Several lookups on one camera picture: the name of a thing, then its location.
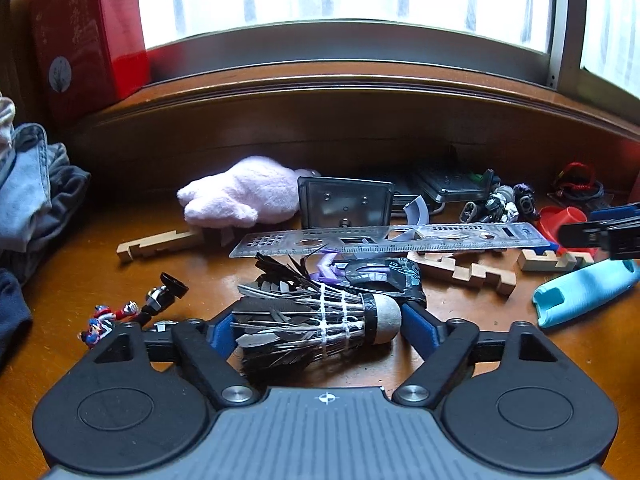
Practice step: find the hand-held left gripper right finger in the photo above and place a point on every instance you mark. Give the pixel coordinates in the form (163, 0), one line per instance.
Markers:
(417, 325)

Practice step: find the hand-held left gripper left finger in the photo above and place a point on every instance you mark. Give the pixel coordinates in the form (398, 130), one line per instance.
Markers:
(222, 334)

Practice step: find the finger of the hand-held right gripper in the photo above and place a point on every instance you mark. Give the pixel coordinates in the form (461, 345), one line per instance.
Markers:
(582, 237)
(615, 213)

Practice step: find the black feather shuttlecock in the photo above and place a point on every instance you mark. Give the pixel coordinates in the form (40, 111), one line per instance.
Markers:
(320, 320)

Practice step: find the red plastic cup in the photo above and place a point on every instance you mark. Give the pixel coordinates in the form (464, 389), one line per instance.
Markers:
(565, 220)

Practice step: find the notched wooden puzzle piece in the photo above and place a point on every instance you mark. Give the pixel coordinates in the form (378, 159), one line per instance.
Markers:
(550, 260)
(165, 245)
(465, 272)

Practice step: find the black holographic toy car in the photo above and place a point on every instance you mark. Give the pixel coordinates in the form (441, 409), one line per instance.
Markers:
(385, 275)

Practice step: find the purple black small toy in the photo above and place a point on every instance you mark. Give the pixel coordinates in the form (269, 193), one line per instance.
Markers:
(526, 200)

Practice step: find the metal cutout plate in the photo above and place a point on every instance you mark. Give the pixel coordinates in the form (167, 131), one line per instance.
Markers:
(450, 237)

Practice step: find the black white robot toy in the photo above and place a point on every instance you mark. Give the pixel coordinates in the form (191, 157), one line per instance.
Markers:
(492, 205)

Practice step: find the lavender plastic piece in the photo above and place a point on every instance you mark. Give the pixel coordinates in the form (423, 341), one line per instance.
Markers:
(327, 265)

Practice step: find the red blue toy figure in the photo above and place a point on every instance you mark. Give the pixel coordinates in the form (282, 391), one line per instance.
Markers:
(107, 322)

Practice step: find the pink plush toy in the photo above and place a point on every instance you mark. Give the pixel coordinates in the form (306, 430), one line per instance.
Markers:
(240, 195)

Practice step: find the grey metal tray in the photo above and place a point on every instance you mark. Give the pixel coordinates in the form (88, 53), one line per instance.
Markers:
(345, 202)

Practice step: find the black plastic case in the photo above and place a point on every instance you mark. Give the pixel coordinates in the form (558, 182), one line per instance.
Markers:
(450, 185)

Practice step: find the dark navy cloth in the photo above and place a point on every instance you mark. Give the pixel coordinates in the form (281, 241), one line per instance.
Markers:
(12, 310)

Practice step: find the blue jeans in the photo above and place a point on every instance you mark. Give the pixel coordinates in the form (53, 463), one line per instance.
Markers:
(35, 195)

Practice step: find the wooden windowsill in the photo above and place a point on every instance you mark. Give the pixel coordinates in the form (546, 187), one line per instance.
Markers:
(350, 90)

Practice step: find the patterned white cloth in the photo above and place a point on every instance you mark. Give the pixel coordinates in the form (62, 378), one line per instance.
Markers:
(6, 120)

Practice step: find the red gift box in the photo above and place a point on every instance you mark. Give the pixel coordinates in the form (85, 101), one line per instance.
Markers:
(80, 45)

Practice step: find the window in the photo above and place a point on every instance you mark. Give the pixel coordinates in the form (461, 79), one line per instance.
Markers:
(350, 0)

